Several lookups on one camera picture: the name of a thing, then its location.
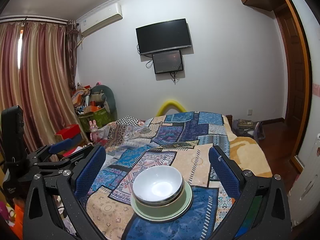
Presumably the mint green plate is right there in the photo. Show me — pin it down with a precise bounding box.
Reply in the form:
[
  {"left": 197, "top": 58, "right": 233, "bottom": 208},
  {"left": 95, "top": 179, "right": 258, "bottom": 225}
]
[{"left": 130, "top": 177, "right": 194, "bottom": 222}]

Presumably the white patterned bowl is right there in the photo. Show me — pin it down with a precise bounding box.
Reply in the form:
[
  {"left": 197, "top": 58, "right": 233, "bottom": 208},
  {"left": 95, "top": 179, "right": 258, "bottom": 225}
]
[{"left": 132, "top": 165, "right": 184, "bottom": 206}]

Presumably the dark blue box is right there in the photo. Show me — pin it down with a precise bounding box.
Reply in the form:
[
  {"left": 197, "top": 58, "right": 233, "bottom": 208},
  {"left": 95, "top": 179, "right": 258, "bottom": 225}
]
[{"left": 63, "top": 133, "right": 83, "bottom": 147}]

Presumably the red box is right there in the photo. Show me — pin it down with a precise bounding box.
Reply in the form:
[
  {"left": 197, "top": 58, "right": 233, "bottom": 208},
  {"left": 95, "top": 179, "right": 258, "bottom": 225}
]
[{"left": 54, "top": 124, "right": 81, "bottom": 142}]

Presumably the pink rabbit toy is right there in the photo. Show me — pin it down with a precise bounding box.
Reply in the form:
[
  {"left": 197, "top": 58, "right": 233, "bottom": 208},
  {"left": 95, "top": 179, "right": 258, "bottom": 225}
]
[{"left": 89, "top": 120, "right": 99, "bottom": 142}]

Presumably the green box of clutter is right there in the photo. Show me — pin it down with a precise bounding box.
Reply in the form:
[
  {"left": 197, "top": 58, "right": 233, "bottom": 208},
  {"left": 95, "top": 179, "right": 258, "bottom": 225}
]
[{"left": 78, "top": 108, "right": 114, "bottom": 132}]

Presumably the grey green neck pillow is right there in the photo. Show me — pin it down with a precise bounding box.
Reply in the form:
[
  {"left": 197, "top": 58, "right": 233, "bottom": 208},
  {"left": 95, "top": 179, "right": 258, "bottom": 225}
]
[{"left": 90, "top": 85, "right": 117, "bottom": 120}]

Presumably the beige orange green blanket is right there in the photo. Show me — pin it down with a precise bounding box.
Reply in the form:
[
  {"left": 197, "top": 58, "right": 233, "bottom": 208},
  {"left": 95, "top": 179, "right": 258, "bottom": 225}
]
[{"left": 222, "top": 114, "right": 273, "bottom": 230}]

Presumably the bag on floor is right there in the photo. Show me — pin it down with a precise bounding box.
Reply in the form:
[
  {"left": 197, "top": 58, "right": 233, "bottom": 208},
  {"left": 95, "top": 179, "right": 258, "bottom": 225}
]
[{"left": 232, "top": 119, "right": 265, "bottom": 142}]

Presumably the striped brown curtain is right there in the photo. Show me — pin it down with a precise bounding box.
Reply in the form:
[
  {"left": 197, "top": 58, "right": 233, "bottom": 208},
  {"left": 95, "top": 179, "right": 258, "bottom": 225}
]
[{"left": 1, "top": 21, "right": 80, "bottom": 152}]

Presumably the patchwork patterned cloth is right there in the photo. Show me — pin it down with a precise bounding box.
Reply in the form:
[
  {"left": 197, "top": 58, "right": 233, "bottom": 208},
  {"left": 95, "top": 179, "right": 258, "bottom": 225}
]
[{"left": 80, "top": 112, "right": 234, "bottom": 239}]

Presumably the white air conditioner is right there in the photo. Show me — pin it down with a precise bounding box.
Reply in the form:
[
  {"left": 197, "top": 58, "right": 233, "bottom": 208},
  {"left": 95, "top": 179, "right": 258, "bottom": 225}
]
[{"left": 78, "top": 3, "right": 123, "bottom": 38}]

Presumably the brown wooden door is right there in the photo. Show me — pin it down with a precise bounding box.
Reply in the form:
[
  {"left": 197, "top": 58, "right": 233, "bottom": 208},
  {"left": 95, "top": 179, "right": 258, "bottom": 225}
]
[{"left": 274, "top": 4, "right": 310, "bottom": 155}]

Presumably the black wall television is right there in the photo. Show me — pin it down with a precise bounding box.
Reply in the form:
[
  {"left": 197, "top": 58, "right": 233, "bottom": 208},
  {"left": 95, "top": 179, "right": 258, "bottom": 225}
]
[{"left": 136, "top": 18, "right": 192, "bottom": 55}]

